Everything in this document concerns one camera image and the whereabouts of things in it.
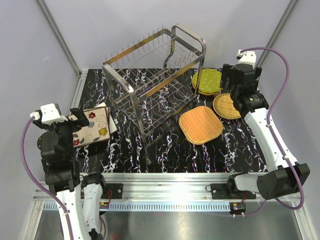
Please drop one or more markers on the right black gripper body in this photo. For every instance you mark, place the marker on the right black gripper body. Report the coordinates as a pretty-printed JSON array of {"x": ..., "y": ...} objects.
[{"x": 258, "y": 71}]

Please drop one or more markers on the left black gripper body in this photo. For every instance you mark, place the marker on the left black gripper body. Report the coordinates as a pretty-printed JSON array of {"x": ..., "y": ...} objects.
[{"x": 65, "y": 129}]

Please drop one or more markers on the dark brown square plate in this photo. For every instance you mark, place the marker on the dark brown square plate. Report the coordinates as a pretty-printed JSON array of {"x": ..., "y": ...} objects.
[{"x": 108, "y": 120}]

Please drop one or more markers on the floral square plate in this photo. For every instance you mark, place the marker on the floral square plate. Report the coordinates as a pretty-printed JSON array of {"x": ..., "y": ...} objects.
[{"x": 92, "y": 128}]

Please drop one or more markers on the green polka dot plate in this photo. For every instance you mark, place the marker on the green polka dot plate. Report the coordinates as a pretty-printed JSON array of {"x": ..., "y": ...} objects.
[{"x": 211, "y": 72}]

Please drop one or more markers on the white square plate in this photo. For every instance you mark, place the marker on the white square plate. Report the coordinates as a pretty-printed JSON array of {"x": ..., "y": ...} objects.
[{"x": 111, "y": 123}]

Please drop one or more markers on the woven wicker tray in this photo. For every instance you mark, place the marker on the woven wicker tray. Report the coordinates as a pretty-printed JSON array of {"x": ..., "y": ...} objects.
[{"x": 200, "y": 125}]

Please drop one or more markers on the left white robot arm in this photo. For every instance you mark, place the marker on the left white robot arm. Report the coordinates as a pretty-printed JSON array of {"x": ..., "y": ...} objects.
[{"x": 77, "y": 198}]

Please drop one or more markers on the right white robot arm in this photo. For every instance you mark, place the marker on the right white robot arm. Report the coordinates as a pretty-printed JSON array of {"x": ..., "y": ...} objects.
[{"x": 284, "y": 176}]

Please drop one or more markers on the stainless steel dish rack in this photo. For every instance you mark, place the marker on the stainless steel dish rack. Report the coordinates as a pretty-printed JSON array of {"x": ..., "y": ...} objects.
[{"x": 147, "y": 81}]

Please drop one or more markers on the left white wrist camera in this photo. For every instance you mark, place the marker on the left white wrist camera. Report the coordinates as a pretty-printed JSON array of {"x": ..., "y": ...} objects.
[{"x": 49, "y": 114}]

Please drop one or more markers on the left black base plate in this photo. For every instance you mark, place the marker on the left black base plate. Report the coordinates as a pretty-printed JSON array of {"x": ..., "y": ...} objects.
[{"x": 113, "y": 190}]

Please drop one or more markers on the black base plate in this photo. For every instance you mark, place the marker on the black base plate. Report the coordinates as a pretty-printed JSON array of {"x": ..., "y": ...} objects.
[
  {"x": 113, "y": 190},
  {"x": 220, "y": 191}
]

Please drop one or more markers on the aluminium mounting rail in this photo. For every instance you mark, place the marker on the aluminium mounting rail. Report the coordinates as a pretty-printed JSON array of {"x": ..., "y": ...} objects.
[{"x": 169, "y": 192}]

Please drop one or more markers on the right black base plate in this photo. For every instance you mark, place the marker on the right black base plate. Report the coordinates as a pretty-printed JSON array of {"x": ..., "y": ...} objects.
[{"x": 220, "y": 191}]

